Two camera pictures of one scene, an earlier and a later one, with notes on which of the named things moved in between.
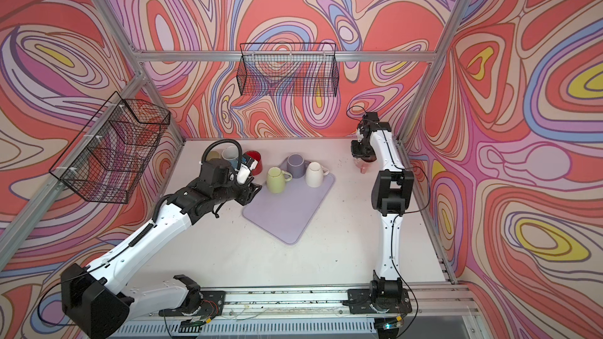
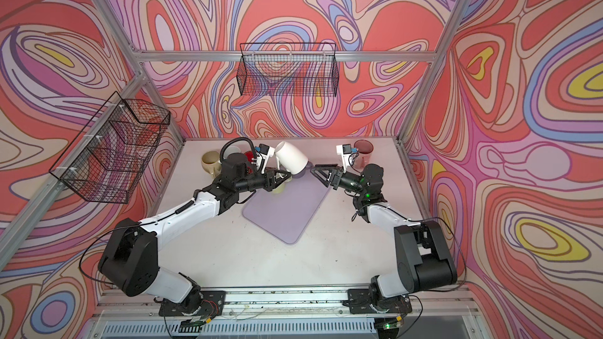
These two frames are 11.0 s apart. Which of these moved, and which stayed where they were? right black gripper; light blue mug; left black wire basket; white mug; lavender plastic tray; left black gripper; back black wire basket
Moved: white mug; left black gripper; right black gripper
Stayed: left black wire basket; lavender plastic tray; light blue mug; back black wire basket
